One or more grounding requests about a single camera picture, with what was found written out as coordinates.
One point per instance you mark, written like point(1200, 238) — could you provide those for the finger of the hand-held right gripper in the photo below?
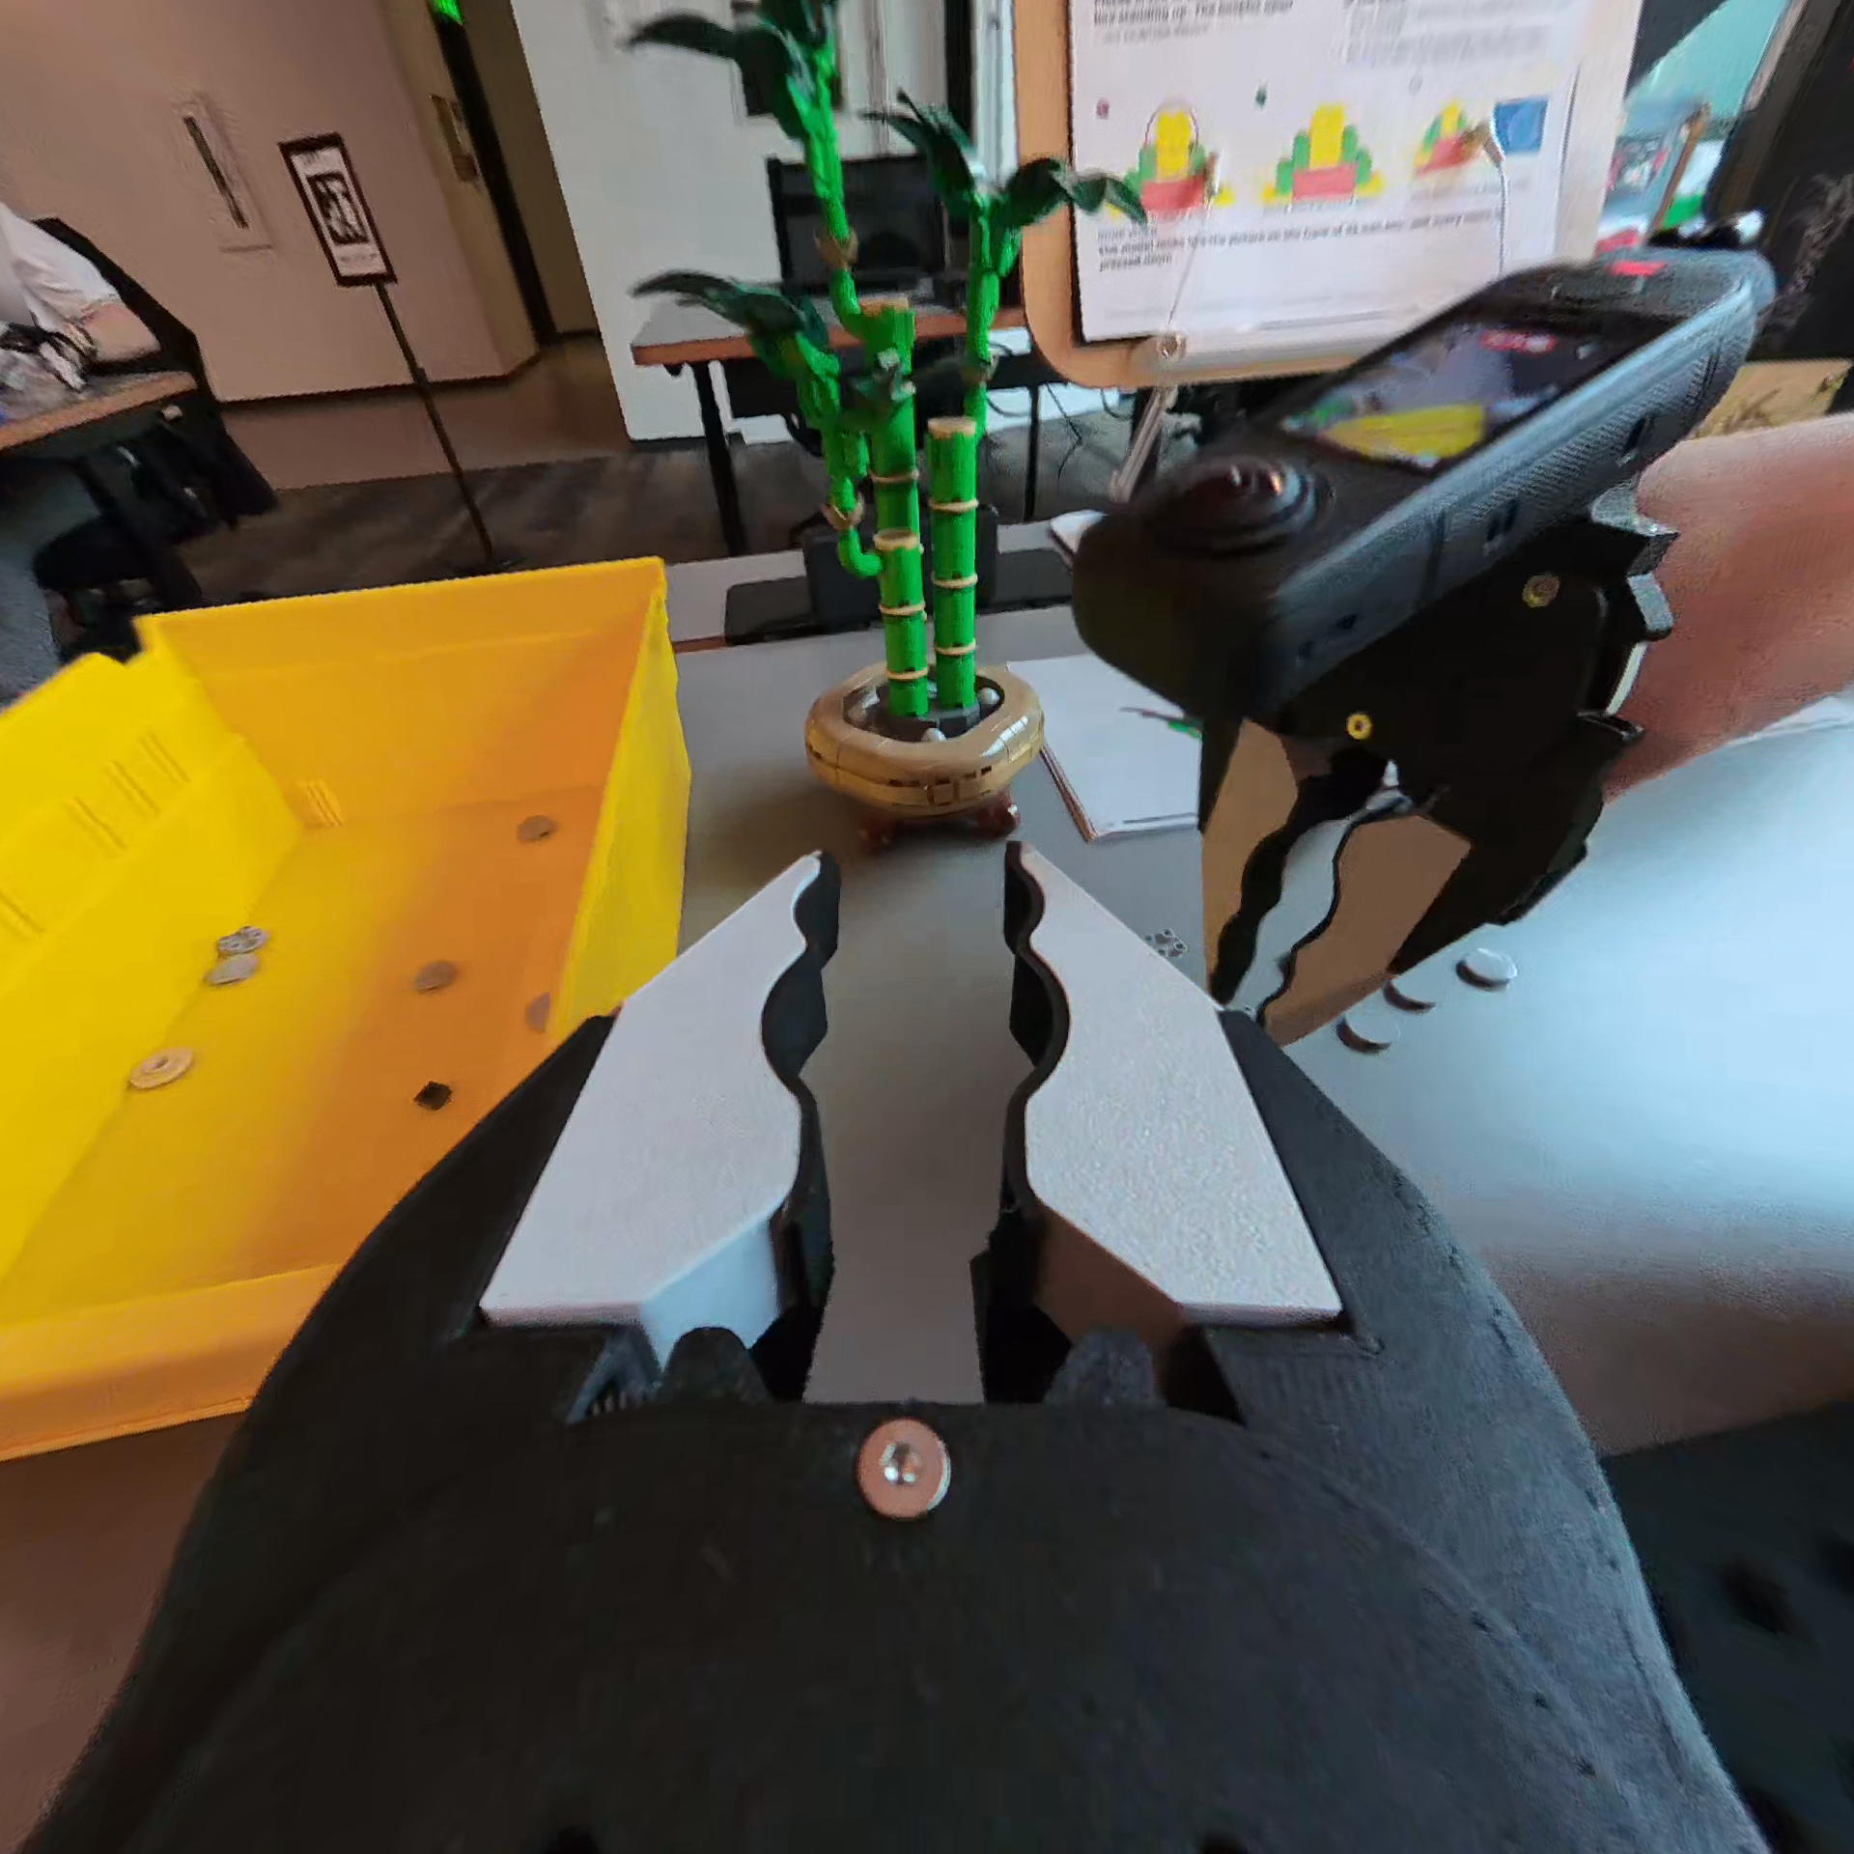
point(1385, 899)
point(1248, 810)

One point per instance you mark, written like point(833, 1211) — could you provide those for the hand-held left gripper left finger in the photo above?
point(668, 1143)

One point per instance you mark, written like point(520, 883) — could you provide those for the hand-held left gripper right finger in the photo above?
point(1160, 1143)

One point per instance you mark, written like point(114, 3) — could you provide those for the cluster of grey lego tiles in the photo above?
point(1487, 968)

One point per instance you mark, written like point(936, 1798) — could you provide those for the green lego bamboo plant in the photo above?
point(949, 550)

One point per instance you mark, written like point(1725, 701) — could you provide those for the white round lego tile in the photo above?
point(232, 970)

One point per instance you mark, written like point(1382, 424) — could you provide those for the yellow plastic bin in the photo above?
point(362, 695)

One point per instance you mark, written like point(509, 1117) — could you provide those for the person's right forearm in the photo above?
point(1754, 608)

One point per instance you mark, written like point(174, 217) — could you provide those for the tan round lego plate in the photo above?
point(160, 1069)

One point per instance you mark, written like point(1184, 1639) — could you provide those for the white instruction booklet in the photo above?
point(1130, 754)

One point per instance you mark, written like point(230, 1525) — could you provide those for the printed instruction sheet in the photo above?
point(1303, 245)

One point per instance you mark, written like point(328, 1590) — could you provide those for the black box device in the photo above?
point(781, 594)

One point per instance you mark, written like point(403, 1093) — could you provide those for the wooden display board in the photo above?
point(1041, 174)

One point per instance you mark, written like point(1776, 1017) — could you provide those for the black monitor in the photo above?
point(871, 217)

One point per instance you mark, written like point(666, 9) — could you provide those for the background desk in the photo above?
point(681, 335)

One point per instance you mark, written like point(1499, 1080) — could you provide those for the black perforated mat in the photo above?
point(1767, 1623)

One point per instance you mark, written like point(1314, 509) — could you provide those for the black chair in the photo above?
point(174, 435)

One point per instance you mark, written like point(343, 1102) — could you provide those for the long wooden edged table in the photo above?
point(87, 402)

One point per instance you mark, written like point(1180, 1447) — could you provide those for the tag sign on black stand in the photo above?
point(340, 211)

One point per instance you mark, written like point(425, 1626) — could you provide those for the wall notice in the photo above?
point(217, 174)

